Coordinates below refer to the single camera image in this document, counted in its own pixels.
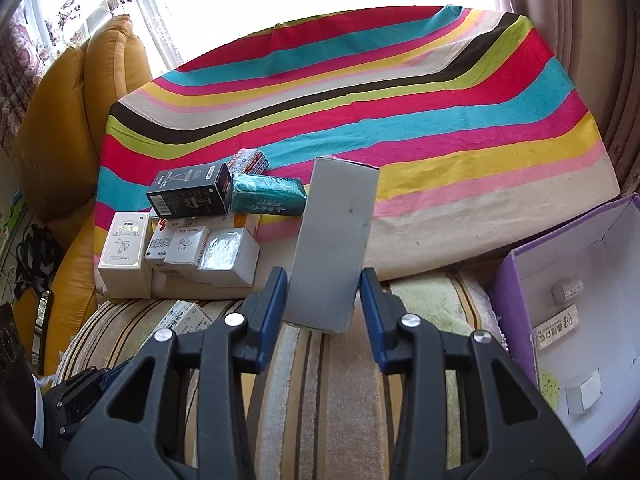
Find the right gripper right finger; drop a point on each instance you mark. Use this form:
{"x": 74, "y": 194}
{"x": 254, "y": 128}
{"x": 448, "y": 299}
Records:
{"x": 508, "y": 430}

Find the black barcode box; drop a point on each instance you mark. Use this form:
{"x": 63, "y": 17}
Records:
{"x": 195, "y": 191}

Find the mustard yellow sofa pillow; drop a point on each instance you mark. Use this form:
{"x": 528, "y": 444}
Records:
{"x": 57, "y": 155}

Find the small white diamond box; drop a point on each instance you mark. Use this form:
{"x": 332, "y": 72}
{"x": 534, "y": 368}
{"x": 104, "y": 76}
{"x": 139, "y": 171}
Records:
{"x": 187, "y": 246}

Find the purple storage box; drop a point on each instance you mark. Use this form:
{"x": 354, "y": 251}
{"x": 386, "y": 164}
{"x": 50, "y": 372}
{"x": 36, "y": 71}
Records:
{"x": 568, "y": 305}

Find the rainbow striped cushion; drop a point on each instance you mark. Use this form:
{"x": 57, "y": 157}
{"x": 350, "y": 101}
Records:
{"x": 479, "y": 135}

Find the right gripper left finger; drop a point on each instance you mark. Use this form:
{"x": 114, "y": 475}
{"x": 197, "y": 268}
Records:
{"x": 175, "y": 410}

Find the tall yellow white box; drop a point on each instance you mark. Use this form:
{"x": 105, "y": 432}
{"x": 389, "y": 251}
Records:
{"x": 548, "y": 332}

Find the teal tissue packet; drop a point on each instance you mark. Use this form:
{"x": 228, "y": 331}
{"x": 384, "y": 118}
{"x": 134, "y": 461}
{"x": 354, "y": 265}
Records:
{"x": 260, "y": 194}

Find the small red white box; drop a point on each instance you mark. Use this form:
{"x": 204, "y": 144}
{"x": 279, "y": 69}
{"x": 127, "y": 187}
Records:
{"x": 248, "y": 161}

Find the patterned pink curtain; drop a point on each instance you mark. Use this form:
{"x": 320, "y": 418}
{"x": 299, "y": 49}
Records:
{"x": 597, "y": 42}

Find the white box red logo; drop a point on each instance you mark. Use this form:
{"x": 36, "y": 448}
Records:
{"x": 164, "y": 230}

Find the small white blue box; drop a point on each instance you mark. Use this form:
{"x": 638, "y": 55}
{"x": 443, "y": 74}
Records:
{"x": 567, "y": 290}

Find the small grey white box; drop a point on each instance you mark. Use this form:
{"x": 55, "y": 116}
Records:
{"x": 229, "y": 259}

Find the grey white long box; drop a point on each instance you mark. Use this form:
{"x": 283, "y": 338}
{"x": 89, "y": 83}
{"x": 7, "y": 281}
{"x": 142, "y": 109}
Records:
{"x": 331, "y": 245}

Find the striped beige seat cushion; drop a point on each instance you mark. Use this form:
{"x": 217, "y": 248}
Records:
{"x": 324, "y": 411}

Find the white green medicine box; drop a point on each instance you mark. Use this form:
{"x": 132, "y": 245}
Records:
{"x": 183, "y": 317}

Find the small silver white box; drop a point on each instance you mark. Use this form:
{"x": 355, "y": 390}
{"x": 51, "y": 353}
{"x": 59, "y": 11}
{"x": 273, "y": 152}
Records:
{"x": 580, "y": 398}

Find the white orange flat packet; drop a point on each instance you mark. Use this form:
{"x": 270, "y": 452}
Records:
{"x": 250, "y": 222}

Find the white tall text box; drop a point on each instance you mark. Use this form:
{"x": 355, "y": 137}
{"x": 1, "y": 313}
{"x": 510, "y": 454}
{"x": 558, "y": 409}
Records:
{"x": 122, "y": 265}

